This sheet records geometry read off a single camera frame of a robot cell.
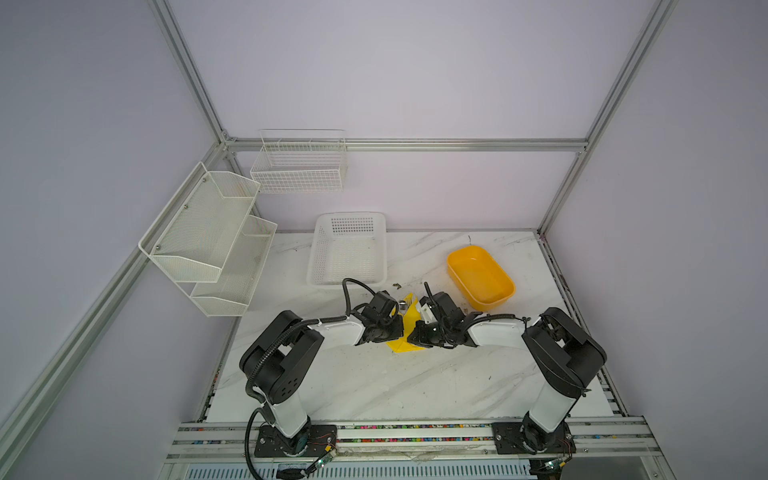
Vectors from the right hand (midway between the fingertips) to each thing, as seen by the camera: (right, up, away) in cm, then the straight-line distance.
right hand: (405, 339), depth 89 cm
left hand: (-1, +2, +3) cm, 4 cm away
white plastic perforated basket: (-22, +30, +30) cm, 48 cm away
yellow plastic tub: (+27, +18, +14) cm, 35 cm away
